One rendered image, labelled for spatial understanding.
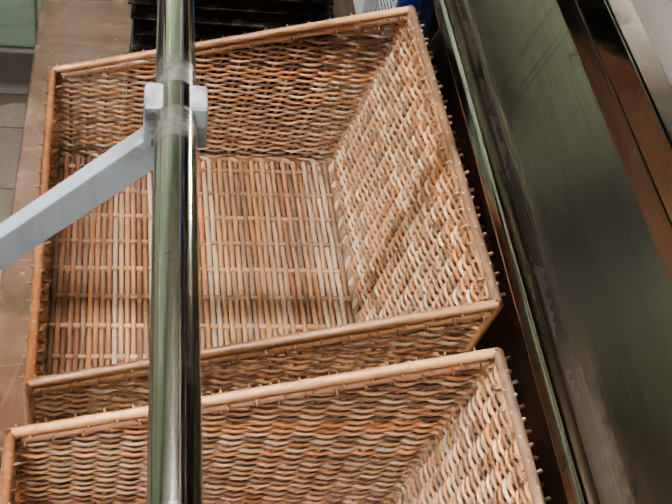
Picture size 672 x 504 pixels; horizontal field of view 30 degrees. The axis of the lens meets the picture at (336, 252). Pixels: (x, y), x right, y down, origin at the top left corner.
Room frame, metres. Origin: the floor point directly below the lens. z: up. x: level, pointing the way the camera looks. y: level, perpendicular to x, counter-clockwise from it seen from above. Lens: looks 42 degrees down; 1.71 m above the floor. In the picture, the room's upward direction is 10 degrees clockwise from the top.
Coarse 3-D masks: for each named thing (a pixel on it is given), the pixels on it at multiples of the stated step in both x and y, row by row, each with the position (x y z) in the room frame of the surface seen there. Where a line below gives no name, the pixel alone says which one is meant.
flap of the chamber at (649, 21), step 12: (636, 0) 0.55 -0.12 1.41; (648, 0) 0.54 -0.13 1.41; (660, 0) 0.54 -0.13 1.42; (636, 12) 0.55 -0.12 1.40; (648, 12) 0.54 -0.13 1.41; (660, 12) 0.53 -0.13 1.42; (648, 24) 0.53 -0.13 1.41; (660, 24) 0.52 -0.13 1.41; (648, 36) 0.53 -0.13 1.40; (660, 36) 0.52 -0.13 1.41; (660, 48) 0.51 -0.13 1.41; (660, 60) 0.51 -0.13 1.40
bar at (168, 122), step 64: (192, 0) 0.86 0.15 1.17; (192, 64) 0.77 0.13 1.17; (192, 128) 0.69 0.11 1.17; (64, 192) 0.70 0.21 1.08; (192, 192) 0.62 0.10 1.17; (0, 256) 0.69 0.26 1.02; (192, 256) 0.56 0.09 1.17; (192, 320) 0.51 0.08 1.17; (192, 384) 0.46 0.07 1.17; (192, 448) 0.42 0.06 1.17
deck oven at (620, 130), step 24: (576, 0) 1.02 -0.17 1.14; (432, 24) 1.49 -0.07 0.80; (576, 24) 1.00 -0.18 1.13; (576, 48) 0.98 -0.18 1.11; (600, 72) 0.92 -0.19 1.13; (600, 96) 0.90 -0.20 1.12; (624, 120) 0.84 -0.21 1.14; (624, 144) 0.83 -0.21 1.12; (624, 168) 0.82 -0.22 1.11; (648, 192) 0.77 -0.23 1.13; (648, 216) 0.75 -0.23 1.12
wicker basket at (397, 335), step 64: (64, 64) 1.33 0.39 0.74; (128, 64) 1.34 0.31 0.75; (256, 64) 1.38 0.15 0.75; (320, 64) 1.41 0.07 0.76; (384, 64) 1.42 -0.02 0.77; (64, 128) 1.32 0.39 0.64; (128, 128) 1.35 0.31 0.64; (256, 128) 1.39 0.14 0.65; (320, 128) 1.41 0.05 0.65; (384, 128) 1.32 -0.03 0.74; (448, 128) 1.18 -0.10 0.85; (128, 192) 1.27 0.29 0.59; (256, 192) 1.32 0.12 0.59; (384, 192) 1.23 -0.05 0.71; (448, 192) 1.10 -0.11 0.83; (128, 256) 1.15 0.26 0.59; (256, 256) 1.19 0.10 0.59; (320, 256) 1.22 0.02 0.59; (384, 256) 1.14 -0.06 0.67; (448, 256) 1.03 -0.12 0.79; (64, 320) 1.02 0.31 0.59; (128, 320) 1.04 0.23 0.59; (256, 320) 1.08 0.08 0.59; (320, 320) 1.10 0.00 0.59; (384, 320) 0.88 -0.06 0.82; (448, 320) 0.90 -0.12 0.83; (64, 384) 0.81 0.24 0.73; (128, 384) 0.94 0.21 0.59; (256, 384) 0.86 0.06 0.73
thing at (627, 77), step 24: (600, 0) 0.96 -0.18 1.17; (624, 0) 0.96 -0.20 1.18; (600, 24) 0.95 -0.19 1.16; (624, 24) 0.92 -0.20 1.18; (600, 48) 0.93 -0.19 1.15; (624, 48) 0.89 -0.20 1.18; (648, 48) 0.89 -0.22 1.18; (624, 72) 0.87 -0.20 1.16; (648, 72) 0.85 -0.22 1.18; (624, 96) 0.86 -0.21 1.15; (648, 96) 0.82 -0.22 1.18; (648, 120) 0.81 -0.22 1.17; (648, 144) 0.79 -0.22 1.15; (648, 168) 0.78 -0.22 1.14
